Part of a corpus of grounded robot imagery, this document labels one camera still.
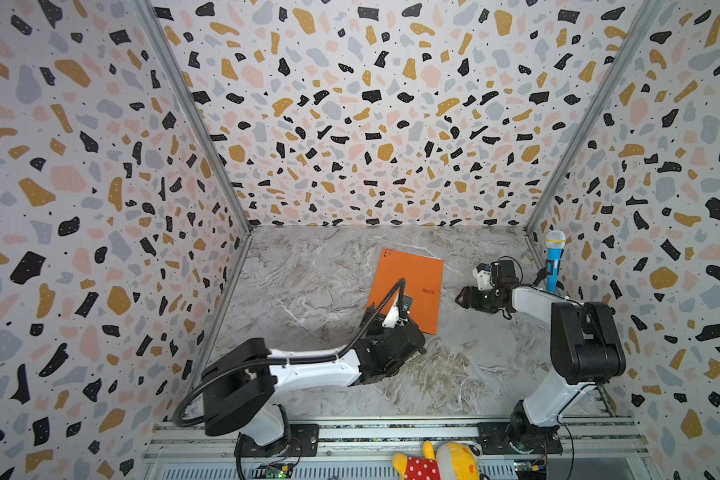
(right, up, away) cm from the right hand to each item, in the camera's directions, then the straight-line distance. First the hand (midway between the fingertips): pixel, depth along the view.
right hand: (462, 293), depth 97 cm
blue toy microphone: (+22, +16, -14) cm, 31 cm away
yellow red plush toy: (-11, -33, -32) cm, 47 cm away
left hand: (-23, -2, -17) cm, 29 cm away
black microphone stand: (+22, +7, -8) cm, 24 cm away
